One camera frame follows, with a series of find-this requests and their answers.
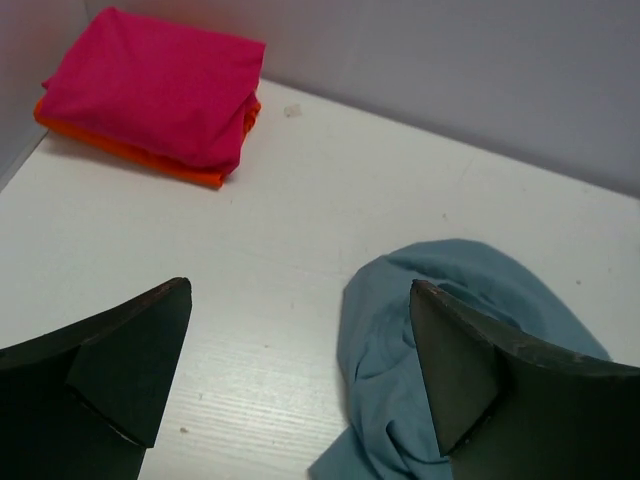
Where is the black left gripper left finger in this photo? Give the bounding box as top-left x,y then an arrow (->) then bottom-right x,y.
1,277 -> 192,480

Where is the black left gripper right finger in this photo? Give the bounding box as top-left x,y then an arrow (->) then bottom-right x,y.
410,281 -> 639,479

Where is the blue-grey t-shirt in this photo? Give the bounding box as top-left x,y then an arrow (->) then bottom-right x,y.
309,239 -> 609,480

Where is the folded orange t-shirt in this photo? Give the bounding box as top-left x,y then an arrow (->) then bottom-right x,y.
33,98 -> 239,190

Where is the folded magenta t-shirt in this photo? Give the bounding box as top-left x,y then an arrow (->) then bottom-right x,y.
41,7 -> 265,168

